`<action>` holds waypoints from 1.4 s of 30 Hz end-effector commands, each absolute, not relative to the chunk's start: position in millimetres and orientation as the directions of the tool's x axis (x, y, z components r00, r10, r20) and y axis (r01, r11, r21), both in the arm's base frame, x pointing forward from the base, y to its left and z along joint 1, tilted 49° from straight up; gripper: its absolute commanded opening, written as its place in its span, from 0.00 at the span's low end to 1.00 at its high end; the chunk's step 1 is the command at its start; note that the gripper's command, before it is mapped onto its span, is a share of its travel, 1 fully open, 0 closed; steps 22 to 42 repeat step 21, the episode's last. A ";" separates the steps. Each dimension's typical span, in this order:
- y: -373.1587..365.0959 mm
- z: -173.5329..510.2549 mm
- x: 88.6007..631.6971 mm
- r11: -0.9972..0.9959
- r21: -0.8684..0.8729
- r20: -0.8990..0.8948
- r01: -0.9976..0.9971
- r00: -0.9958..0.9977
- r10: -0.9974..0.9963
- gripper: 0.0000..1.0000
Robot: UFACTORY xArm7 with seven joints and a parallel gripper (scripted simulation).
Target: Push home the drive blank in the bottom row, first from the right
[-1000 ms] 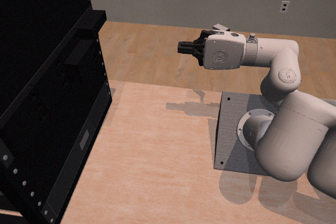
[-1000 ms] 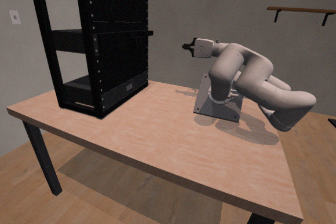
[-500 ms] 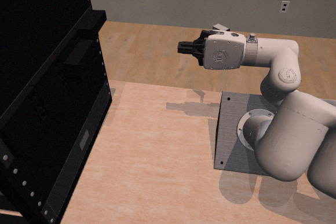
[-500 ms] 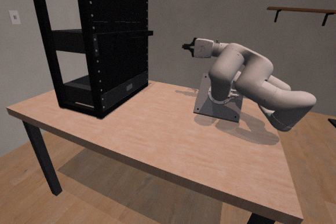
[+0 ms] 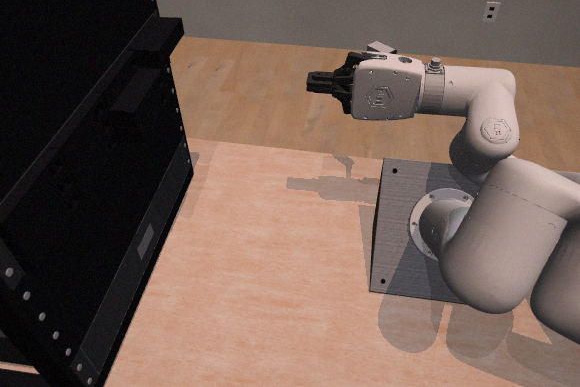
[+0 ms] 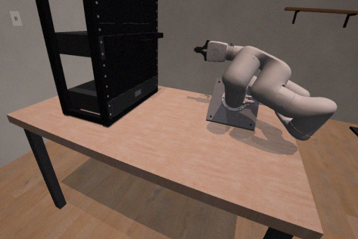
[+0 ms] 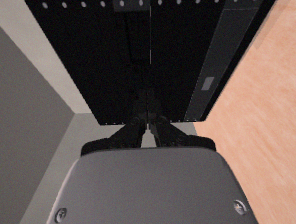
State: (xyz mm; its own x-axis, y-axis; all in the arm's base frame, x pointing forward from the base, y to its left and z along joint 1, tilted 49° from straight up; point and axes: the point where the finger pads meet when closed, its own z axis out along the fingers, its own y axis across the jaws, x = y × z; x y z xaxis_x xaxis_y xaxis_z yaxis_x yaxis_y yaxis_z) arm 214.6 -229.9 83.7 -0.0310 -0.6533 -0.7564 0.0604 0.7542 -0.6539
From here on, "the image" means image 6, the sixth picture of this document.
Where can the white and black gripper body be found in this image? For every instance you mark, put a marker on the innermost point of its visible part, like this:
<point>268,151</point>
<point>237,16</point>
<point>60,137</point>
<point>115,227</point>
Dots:
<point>216,51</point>

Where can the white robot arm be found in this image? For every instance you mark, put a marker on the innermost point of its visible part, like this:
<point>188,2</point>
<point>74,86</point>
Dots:
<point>274,89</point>

